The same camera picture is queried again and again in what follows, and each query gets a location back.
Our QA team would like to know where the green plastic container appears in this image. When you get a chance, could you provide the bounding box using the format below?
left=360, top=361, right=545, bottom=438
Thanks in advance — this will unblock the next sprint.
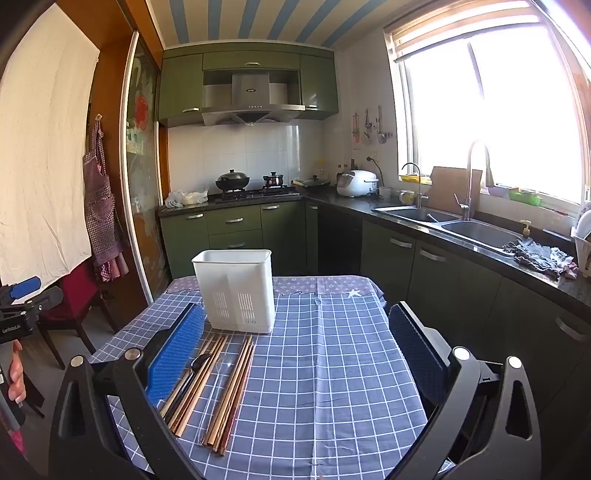
left=508, top=187, right=543, bottom=206

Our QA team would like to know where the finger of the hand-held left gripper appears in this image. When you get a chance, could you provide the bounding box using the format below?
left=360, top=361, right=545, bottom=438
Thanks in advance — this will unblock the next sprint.
left=25, top=286, right=64, bottom=319
left=8, top=276, right=42, bottom=302

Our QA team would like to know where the hanging metal ladle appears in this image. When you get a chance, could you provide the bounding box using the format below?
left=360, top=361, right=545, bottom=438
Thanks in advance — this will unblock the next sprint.
left=376, top=106, right=393, bottom=144

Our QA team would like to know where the pile of chopsticks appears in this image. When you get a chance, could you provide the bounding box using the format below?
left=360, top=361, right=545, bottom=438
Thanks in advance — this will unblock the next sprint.
left=159, top=333, right=257, bottom=457

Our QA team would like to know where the decorated sliding glass door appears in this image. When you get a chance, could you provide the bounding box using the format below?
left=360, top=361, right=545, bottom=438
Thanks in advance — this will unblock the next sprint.
left=121, top=31, right=169, bottom=301

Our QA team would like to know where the tall steel faucet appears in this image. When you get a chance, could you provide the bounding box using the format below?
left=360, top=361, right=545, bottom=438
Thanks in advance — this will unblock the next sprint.
left=455, top=140, right=495, bottom=221

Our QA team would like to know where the kitchen window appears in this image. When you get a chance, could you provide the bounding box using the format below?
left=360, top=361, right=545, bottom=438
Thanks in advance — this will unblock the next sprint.
left=392, top=18, right=591, bottom=208

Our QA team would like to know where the person's left hand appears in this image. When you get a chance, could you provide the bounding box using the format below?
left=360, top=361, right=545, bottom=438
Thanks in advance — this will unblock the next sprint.
left=7, top=340, right=27, bottom=403

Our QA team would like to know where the checked apron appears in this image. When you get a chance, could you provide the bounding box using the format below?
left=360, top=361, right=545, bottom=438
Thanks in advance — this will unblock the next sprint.
left=83, top=115, right=130, bottom=283

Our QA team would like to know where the black wok with lid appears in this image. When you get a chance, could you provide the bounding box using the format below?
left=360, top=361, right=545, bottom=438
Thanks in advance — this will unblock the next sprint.
left=215, top=169, right=252, bottom=192

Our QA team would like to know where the white plastic utensil holder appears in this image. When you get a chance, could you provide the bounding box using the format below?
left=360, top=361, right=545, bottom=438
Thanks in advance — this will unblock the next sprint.
left=191, top=249, right=277, bottom=334

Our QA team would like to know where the steel range hood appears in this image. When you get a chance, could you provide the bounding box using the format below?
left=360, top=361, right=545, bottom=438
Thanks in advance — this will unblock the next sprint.
left=201, top=69, right=305, bottom=127

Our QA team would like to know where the window blind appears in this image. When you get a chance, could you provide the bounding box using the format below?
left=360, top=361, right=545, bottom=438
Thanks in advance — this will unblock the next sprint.
left=383, top=0, right=555, bottom=63

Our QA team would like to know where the pan with glass lid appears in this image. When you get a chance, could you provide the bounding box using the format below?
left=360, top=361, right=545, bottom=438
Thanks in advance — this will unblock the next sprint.
left=292, top=174, right=332, bottom=190

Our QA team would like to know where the white rice cooker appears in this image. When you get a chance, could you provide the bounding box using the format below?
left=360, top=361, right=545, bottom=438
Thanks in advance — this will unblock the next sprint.
left=336, top=170, right=380, bottom=198

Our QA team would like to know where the black fork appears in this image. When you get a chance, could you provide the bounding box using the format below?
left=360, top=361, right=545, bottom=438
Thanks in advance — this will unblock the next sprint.
left=161, top=353, right=214, bottom=418

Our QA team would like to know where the black kitchen countertop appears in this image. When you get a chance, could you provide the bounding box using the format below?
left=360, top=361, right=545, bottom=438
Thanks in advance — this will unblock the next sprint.
left=158, top=191, right=591, bottom=310

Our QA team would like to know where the white hanging sheet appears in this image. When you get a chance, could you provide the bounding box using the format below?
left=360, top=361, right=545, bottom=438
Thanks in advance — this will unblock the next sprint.
left=0, top=2, right=100, bottom=287

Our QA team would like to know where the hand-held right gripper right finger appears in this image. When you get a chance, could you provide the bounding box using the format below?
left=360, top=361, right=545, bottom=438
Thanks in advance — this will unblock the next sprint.
left=388, top=301, right=543, bottom=480

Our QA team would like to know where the blue checked tablecloth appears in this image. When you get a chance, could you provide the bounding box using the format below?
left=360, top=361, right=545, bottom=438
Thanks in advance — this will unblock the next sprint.
left=88, top=275, right=451, bottom=480

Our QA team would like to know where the gas stove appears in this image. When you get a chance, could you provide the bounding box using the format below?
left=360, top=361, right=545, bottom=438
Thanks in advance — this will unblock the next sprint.
left=215, top=185, right=303, bottom=201

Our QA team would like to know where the red chair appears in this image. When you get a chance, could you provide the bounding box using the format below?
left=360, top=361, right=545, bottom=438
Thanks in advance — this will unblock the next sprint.
left=23, top=258, right=121, bottom=370

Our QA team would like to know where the white plastic bag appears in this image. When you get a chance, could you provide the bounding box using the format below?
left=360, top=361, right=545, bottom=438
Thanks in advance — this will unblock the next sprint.
left=165, top=189, right=209, bottom=208

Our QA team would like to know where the steel double sink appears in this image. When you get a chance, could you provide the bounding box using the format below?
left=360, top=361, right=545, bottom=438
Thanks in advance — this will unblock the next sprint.
left=373, top=205, right=518, bottom=257

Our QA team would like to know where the grey dish cloth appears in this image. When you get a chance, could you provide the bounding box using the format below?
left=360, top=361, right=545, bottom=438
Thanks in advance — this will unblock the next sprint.
left=503, top=237, right=580, bottom=280

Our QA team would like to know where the wooden cutting board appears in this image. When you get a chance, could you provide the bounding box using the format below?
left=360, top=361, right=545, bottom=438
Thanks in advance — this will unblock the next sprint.
left=426, top=166, right=483, bottom=215

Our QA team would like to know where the green wall cabinet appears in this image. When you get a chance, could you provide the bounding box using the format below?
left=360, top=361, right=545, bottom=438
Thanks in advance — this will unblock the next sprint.
left=158, top=44, right=341, bottom=127

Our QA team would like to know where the small steel faucet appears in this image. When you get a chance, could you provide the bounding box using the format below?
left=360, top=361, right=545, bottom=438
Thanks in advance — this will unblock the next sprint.
left=401, top=162, right=424, bottom=209

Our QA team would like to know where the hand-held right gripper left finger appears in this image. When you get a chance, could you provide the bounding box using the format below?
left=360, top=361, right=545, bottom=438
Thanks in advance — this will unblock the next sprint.
left=48, top=302, right=206, bottom=480

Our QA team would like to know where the green base cabinet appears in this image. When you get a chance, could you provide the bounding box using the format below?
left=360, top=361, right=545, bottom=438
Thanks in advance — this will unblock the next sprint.
left=159, top=198, right=591, bottom=416

